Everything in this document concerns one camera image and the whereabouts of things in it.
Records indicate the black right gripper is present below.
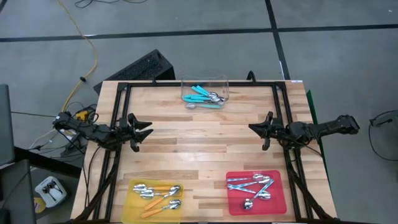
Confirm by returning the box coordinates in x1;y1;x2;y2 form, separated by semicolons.
248;111;290;152

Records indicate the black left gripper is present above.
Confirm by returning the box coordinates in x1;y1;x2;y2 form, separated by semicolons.
116;113;154;153

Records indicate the teal white patterned spoon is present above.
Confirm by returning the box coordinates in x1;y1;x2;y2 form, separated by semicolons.
228;175;272;190
243;179;275;210
227;183;272;201

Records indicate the striped teal-white utensil handle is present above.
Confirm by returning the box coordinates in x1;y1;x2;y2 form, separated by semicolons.
226;173;265;183

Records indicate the teal handle spoon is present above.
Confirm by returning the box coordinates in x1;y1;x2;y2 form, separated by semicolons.
183;98;225;104
190;86;222;101
195;85;220;98
185;103;222;110
189;95;225;103
183;94;222;101

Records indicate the orange handle spoon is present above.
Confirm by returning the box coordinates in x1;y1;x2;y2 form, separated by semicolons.
140;191;171;200
132;184;172;193
140;198;183;218

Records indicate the orange utensil handle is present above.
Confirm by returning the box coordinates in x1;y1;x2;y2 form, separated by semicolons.
143;185;182;212

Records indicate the yellow plastic bin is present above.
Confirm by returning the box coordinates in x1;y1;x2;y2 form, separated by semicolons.
120;179;185;224

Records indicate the clear plastic bin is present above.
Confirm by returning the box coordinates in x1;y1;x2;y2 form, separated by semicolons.
180;74;230;110

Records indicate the red plastic bin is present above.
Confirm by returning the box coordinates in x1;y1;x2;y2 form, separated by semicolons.
226;169;288;217

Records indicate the black floor beam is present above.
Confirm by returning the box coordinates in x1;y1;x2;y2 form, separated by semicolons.
14;146;82;179

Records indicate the white tray with black parts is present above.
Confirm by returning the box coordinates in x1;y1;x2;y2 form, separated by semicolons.
34;175;68;208

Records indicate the yellow tape roll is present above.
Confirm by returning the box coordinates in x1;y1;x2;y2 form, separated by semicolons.
33;197;47;215

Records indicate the dark grey flat panel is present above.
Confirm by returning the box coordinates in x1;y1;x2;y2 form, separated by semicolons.
0;83;16;167
0;159;37;224

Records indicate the yellow power cable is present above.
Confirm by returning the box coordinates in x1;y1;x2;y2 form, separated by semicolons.
57;0;100;112

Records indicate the white floor cable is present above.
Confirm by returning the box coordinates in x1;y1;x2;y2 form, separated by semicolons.
27;126;63;151

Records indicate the black floor cable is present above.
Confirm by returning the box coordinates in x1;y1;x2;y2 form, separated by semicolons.
73;0;149;9

